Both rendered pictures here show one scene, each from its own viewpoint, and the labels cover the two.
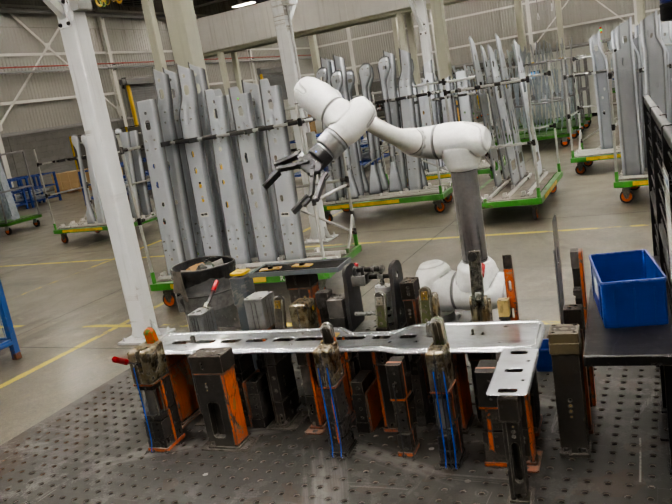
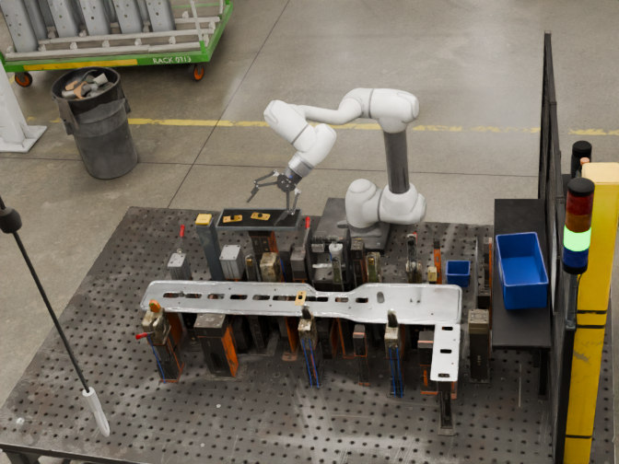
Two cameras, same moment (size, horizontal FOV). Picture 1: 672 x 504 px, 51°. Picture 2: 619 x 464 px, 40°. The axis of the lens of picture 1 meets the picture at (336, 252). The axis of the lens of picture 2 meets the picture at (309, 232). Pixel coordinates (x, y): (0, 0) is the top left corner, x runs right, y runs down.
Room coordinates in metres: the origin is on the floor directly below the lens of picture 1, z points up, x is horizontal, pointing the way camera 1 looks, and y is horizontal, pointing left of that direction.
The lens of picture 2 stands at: (-0.44, 0.29, 3.47)
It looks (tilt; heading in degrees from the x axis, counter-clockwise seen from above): 39 degrees down; 353
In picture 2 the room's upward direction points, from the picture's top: 10 degrees counter-clockwise
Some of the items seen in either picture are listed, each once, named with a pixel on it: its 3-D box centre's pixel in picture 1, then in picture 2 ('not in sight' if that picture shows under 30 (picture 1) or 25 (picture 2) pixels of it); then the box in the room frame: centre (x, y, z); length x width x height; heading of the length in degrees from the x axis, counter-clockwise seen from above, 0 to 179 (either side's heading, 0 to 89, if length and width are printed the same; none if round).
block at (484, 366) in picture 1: (494, 412); (427, 363); (1.78, -0.36, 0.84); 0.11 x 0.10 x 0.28; 157
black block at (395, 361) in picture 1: (403, 407); (363, 356); (1.90, -0.12, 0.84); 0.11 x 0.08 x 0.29; 157
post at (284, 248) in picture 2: (332, 342); (291, 280); (2.40, 0.07, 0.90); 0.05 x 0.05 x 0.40; 67
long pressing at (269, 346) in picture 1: (324, 340); (296, 300); (2.17, 0.09, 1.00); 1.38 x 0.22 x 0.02; 67
